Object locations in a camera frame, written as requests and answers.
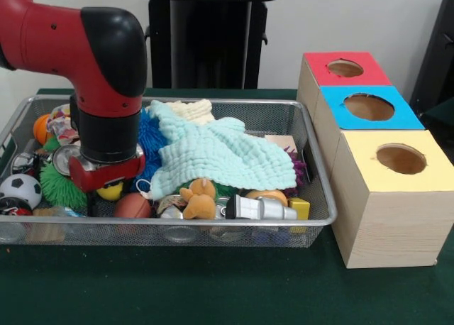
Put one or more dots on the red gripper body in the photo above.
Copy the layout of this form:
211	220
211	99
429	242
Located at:
103	177

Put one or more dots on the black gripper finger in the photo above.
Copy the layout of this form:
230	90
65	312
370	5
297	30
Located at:
92	204

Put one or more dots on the bottle with blue label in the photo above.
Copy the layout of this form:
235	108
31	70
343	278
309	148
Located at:
69	212

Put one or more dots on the silver drink can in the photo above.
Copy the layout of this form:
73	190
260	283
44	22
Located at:
65	158

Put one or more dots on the blue spiky rubber ball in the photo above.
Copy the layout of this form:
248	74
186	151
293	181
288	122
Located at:
150	137

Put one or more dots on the light blue waffle cloth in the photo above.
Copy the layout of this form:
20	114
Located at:
230	154

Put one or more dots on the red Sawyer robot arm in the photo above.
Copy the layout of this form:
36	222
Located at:
88	73

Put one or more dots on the shallow clear mesh bin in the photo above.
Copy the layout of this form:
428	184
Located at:
177	236

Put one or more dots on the wooden box with three holes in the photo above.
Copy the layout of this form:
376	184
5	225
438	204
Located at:
390	225

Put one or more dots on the smooth yellow ball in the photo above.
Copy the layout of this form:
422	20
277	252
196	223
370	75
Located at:
111	193

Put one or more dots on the green spiky rubber ball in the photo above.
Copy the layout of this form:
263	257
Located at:
60	190

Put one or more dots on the small brown toy football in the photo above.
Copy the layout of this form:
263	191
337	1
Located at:
133	206

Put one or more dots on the colourful patterned cloth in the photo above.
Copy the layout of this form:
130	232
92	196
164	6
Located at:
58	126

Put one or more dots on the small black-white soccer ball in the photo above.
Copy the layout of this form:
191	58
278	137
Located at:
21	190

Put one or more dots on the tan plush animal toy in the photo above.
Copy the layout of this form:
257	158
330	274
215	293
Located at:
198	206

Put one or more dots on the cream knitted cloth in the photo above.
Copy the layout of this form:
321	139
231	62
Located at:
191	110

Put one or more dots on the dark green table cloth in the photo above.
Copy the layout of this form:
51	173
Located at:
177	286

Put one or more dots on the black equipment case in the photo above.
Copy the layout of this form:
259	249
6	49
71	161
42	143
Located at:
436	73

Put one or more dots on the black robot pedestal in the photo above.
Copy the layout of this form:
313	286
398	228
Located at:
213	37

